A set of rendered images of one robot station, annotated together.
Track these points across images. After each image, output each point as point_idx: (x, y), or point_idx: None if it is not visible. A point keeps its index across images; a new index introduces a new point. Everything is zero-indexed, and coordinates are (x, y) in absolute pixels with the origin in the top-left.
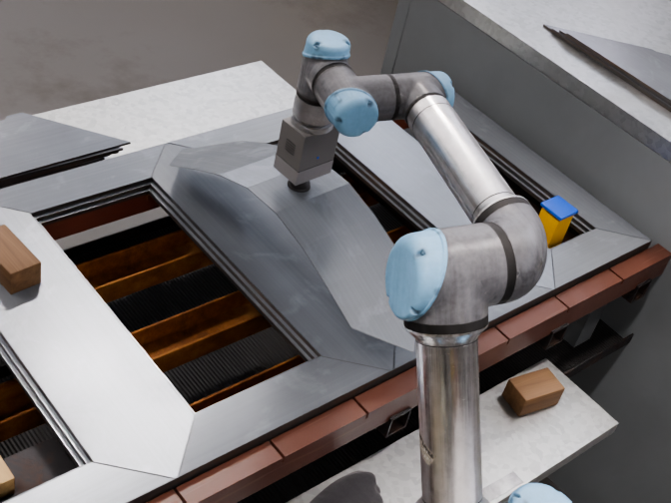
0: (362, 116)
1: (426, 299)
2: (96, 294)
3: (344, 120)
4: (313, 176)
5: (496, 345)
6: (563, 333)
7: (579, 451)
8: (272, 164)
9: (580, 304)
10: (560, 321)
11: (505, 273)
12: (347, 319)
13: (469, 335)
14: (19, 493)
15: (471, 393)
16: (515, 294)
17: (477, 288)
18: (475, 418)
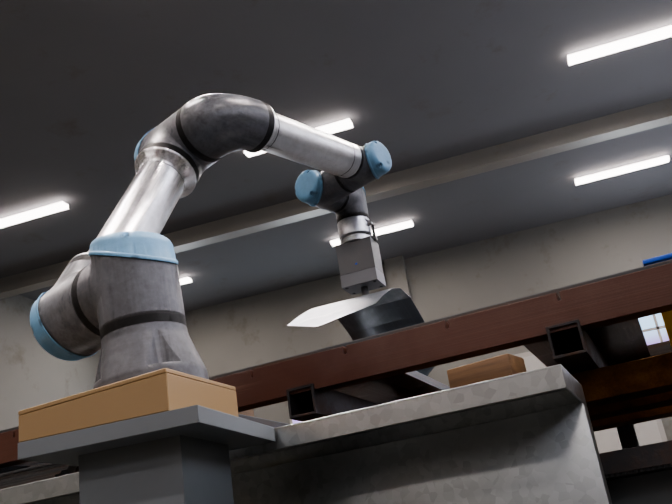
0: (305, 180)
1: (136, 149)
2: (245, 415)
3: (296, 188)
4: (357, 280)
5: (425, 325)
6: (580, 336)
7: (472, 394)
8: (384, 316)
9: (586, 290)
10: (556, 314)
11: (176, 112)
12: (290, 323)
13: (143, 152)
14: None
15: (133, 186)
16: (183, 122)
17: (160, 128)
18: (129, 200)
